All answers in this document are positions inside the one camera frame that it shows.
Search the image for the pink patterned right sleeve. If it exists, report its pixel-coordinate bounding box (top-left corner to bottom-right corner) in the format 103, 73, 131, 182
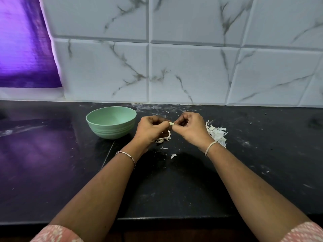
280, 221, 323, 242

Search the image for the person's left forearm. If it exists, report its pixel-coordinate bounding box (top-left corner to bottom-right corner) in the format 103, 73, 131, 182
49, 146, 147, 235

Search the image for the pile of white garlic peels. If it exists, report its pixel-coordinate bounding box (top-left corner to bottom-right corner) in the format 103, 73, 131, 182
205, 120, 229, 149

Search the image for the garlic clove cluster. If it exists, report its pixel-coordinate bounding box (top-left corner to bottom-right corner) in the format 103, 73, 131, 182
155, 129, 173, 151

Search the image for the purple cloth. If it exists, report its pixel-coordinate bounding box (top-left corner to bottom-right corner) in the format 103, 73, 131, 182
0, 0, 63, 89

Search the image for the person's left hand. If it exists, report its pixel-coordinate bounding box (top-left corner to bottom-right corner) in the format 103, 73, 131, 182
132, 115, 172, 150

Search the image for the pink patterned sleeve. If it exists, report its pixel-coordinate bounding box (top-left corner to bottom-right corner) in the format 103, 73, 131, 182
280, 221, 323, 242
30, 224, 85, 242

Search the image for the silver right wrist bracelet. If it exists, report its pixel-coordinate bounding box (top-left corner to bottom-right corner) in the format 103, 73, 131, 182
204, 140, 221, 158

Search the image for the mint green bowl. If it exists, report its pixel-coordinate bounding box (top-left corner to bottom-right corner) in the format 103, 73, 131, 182
85, 106, 138, 140

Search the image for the person's right forearm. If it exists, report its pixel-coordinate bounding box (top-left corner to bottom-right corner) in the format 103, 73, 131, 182
206, 145, 311, 240

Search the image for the pink patterned left sleeve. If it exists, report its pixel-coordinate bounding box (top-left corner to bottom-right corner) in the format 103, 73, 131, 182
30, 224, 85, 242

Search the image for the person's right hand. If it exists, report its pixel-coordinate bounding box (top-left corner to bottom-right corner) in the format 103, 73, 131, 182
172, 111, 216, 153

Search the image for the silver left wrist bracelet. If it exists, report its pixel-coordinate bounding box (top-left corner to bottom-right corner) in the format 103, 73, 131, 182
115, 151, 137, 168

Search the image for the silver wrist bracelet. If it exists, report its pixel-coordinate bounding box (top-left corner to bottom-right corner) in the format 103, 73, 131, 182
204, 140, 221, 158
115, 151, 137, 168

